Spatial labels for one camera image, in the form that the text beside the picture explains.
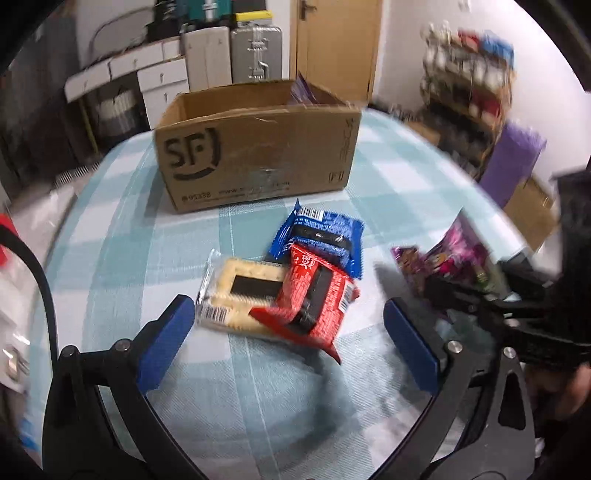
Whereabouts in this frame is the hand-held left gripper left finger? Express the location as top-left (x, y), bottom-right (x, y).
top-left (42, 294), bottom-right (204, 480)

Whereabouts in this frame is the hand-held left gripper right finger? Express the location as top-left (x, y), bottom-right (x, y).
top-left (383, 298), bottom-right (536, 480)

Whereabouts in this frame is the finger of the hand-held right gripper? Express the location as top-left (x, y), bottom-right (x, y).
top-left (422, 276), bottom-right (522, 325)
top-left (496, 256), bottom-right (560, 291)

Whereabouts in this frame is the purple pink snack packet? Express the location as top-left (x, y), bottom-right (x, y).
top-left (392, 212), bottom-right (509, 298)

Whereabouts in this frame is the brown cardboard box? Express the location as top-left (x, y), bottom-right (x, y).
top-left (154, 79), bottom-right (362, 214)

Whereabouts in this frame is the large purple silver snack packet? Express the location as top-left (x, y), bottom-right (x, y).
top-left (290, 71), bottom-right (331, 106)

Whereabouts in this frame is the person's right hand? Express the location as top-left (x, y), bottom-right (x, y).
top-left (526, 364), bottom-right (591, 418)

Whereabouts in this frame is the large cardboard box on floor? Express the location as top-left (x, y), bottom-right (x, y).
top-left (501, 178), bottom-right (560, 253)

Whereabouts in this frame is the clear cream cracker packet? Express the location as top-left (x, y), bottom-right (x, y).
top-left (195, 249), bottom-right (289, 343)

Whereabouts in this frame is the teal white checked tablecloth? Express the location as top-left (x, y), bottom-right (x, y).
top-left (28, 108), bottom-right (559, 480)

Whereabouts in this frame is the red black biscuit packet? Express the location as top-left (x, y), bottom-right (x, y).
top-left (249, 244), bottom-right (361, 365)

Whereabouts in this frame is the blue black biscuit packet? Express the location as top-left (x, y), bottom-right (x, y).
top-left (268, 198), bottom-right (365, 280)

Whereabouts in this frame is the small cardboard box on floor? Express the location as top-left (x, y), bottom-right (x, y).
top-left (409, 121), bottom-right (443, 145)

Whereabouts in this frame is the shoe rack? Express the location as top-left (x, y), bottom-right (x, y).
top-left (418, 23), bottom-right (516, 181)

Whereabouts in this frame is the white drawer cabinet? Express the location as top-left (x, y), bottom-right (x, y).
top-left (65, 39), bottom-right (190, 131)

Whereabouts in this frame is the wooden door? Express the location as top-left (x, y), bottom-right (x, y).
top-left (295, 0), bottom-right (384, 110)

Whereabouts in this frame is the beige suitcase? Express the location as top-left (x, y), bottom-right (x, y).
top-left (182, 26), bottom-right (232, 93)

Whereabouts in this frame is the silver suitcase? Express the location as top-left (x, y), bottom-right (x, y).
top-left (230, 25), bottom-right (283, 85)

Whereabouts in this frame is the black yellow case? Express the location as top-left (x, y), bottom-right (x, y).
top-left (235, 11), bottom-right (271, 28)

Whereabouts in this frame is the teal suitcase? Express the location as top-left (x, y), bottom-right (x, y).
top-left (185, 0), bottom-right (232, 22)

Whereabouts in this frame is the black cable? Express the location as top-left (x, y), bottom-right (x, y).
top-left (0, 225), bottom-right (62, 370)

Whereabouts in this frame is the grey metal loop frame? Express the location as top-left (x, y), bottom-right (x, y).
top-left (90, 9), bottom-right (156, 62)

